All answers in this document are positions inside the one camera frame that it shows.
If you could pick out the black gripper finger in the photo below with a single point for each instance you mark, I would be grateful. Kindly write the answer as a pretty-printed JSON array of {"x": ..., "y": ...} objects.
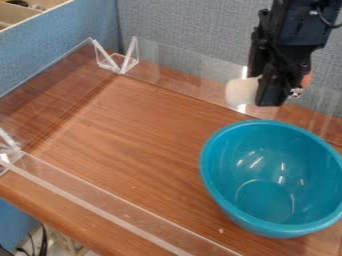
[
  {"x": 258, "y": 58},
  {"x": 274, "y": 86}
]

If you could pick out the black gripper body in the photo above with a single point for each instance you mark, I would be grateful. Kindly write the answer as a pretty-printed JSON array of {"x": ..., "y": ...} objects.
[{"x": 296, "y": 27}]

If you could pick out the white brown toy mushroom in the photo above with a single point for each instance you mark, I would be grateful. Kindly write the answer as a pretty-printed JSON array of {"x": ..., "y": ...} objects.
[{"x": 241, "y": 91}]

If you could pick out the blue plastic bowl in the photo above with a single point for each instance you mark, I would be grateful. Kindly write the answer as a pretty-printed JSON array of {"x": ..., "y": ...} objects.
[{"x": 274, "y": 177}]

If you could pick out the clear acrylic back barrier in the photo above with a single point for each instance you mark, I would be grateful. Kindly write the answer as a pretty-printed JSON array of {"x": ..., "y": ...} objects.
[{"x": 201, "y": 76}]

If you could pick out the clear acrylic barrier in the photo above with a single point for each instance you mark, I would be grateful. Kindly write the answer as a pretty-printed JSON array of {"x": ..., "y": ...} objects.
[
  {"x": 201, "y": 76},
  {"x": 34, "y": 108},
  {"x": 147, "y": 225}
]

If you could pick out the clear acrylic front barrier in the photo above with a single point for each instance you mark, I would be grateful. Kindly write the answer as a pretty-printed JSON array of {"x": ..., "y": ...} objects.
[{"x": 147, "y": 225}]

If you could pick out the clear acrylic left barrier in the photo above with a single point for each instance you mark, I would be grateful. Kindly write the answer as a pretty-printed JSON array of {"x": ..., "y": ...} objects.
[{"x": 34, "y": 108}]

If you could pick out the wooden shelf unit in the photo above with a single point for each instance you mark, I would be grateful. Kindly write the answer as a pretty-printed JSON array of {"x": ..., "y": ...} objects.
[{"x": 19, "y": 11}]

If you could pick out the clear acrylic corner bracket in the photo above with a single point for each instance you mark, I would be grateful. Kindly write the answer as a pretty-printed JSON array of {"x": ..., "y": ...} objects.
[{"x": 115, "y": 62}]

